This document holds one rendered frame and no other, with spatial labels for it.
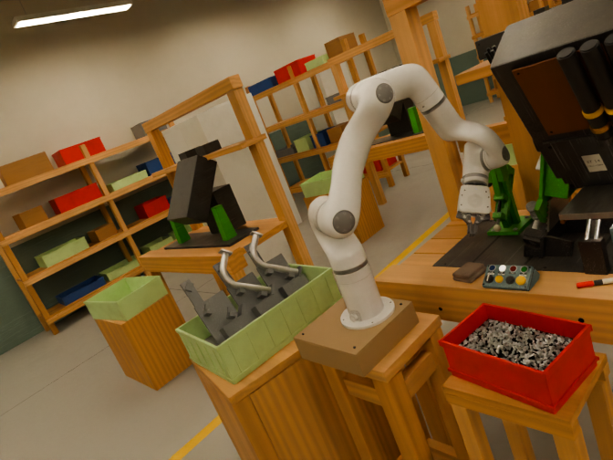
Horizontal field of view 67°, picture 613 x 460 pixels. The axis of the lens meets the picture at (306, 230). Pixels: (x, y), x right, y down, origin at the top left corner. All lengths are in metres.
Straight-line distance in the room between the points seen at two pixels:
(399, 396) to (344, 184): 0.67
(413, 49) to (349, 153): 0.85
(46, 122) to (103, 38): 1.71
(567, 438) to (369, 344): 0.55
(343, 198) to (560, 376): 0.72
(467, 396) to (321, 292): 0.85
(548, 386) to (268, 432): 1.08
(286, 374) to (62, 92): 6.87
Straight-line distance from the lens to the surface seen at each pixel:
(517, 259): 1.77
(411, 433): 1.63
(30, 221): 7.19
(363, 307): 1.53
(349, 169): 1.42
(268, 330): 1.88
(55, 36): 8.45
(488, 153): 1.61
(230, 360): 1.83
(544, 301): 1.56
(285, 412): 1.94
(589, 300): 1.50
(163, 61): 9.00
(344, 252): 1.47
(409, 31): 2.16
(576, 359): 1.33
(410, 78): 1.53
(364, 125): 1.43
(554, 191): 1.65
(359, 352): 1.44
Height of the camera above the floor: 1.67
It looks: 15 degrees down
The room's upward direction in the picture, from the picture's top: 22 degrees counter-clockwise
